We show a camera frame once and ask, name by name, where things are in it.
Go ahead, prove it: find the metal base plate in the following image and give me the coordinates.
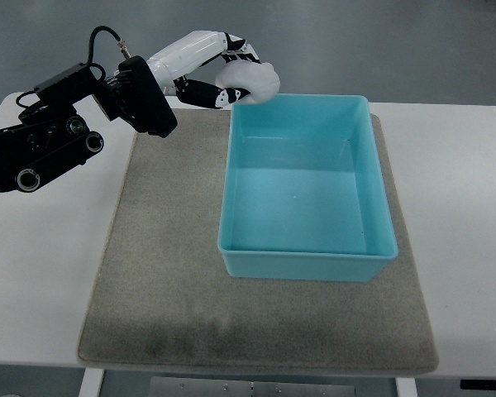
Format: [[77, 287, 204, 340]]
[[148, 376, 356, 397]]

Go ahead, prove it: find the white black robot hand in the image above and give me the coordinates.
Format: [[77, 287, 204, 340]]
[[146, 31, 260, 109]]

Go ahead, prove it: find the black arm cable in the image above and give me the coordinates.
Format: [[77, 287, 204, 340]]
[[88, 26, 134, 71]]

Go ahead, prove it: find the grey felt mat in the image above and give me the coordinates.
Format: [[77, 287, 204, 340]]
[[77, 110, 439, 376]]

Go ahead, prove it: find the white plush toy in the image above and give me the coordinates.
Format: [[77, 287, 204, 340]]
[[215, 60, 280, 104]]

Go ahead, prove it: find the blue plastic box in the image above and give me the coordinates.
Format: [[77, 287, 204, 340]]
[[217, 94, 398, 282]]

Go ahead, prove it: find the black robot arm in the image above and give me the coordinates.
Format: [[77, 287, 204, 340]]
[[0, 56, 177, 193]]

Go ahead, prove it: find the black table control panel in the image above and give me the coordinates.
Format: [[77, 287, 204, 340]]
[[460, 379, 496, 391]]

